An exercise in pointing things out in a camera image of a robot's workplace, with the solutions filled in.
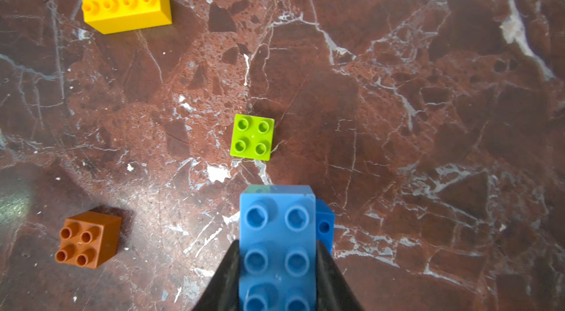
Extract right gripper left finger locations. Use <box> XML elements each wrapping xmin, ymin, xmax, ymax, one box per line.
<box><xmin>193</xmin><ymin>240</ymin><xmax>240</xmax><ymax>311</ymax></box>

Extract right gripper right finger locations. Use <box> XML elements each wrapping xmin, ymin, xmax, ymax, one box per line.
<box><xmin>316</xmin><ymin>240</ymin><xmax>363</xmax><ymax>311</ymax></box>

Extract light blue long lego brick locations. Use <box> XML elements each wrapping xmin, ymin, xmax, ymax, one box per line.
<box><xmin>238</xmin><ymin>184</ymin><xmax>316</xmax><ymax>310</ymax></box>

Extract orange small lego brick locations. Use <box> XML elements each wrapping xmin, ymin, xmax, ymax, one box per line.
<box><xmin>54</xmin><ymin>211</ymin><xmax>122</xmax><ymax>269</ymax></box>

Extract green small lego brick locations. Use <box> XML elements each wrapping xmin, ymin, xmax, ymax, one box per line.
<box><xmin>230</xmin><ymin>114</ymin><xmax>275</xmax><ymax>161</ymax></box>

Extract yellow long lego brick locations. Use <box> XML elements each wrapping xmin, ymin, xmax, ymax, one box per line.
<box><xmin>82</xmin><ymin>0</ymin><xmax>172</xmax><ymax>34</ymax></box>

